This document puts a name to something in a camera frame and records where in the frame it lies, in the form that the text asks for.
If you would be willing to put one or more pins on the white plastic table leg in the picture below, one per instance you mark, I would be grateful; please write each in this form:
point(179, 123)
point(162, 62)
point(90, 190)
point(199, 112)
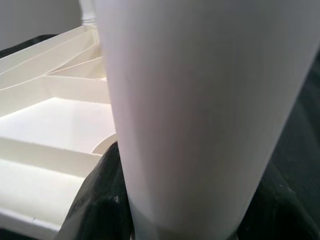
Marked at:
point(200, 100)
point(87, 12)

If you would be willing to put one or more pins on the white plastic table top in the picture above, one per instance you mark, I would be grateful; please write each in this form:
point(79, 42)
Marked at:
point(50, 120)

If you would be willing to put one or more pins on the black cloth table cover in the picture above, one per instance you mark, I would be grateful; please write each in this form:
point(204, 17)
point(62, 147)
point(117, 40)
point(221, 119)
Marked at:
point(300, 125)

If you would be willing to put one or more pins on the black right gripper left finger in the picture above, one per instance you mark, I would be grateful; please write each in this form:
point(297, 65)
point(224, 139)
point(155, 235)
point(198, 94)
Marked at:
point(100, 207)

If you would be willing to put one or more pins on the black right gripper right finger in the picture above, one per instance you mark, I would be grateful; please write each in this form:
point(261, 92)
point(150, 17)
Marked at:
point(282, 215)

